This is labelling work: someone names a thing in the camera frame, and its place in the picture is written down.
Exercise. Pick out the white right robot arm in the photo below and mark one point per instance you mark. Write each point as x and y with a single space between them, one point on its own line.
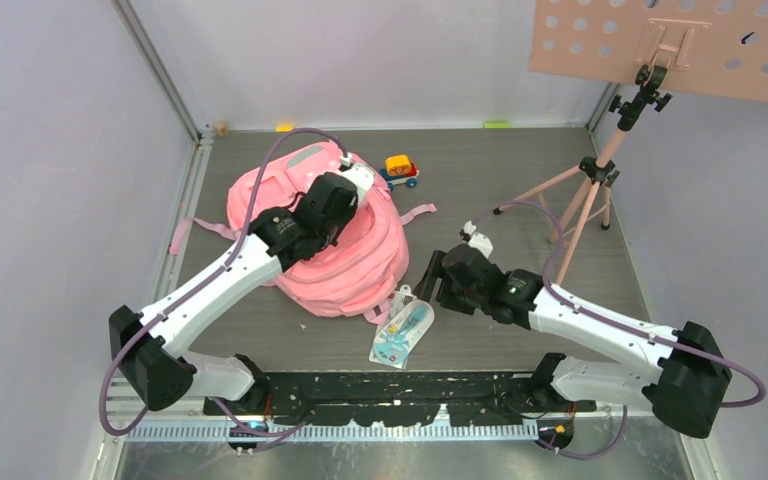
673 373

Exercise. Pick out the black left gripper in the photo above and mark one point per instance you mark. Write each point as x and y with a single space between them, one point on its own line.
347 217

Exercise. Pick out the yellow blue toy truck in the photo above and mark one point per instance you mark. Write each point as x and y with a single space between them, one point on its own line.
399 170

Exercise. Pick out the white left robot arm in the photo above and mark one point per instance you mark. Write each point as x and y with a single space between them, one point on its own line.
151 346

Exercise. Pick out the aluminium frame rail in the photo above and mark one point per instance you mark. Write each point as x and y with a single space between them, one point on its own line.
194 419

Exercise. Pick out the blue correction tape pack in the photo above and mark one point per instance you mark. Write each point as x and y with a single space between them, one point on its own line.
398 337

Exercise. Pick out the green tape marker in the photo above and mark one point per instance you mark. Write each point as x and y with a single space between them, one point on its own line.
496 125

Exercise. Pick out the white red stationery pack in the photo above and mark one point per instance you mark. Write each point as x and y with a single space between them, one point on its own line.
397 301

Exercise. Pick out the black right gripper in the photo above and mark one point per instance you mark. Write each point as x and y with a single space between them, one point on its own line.
426 288

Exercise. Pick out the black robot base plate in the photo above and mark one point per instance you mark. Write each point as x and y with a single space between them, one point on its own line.
401 399

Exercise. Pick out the pink music stand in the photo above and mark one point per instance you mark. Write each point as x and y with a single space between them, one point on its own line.
716 48

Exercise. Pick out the small wooden block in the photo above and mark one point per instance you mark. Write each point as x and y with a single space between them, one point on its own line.
221 128

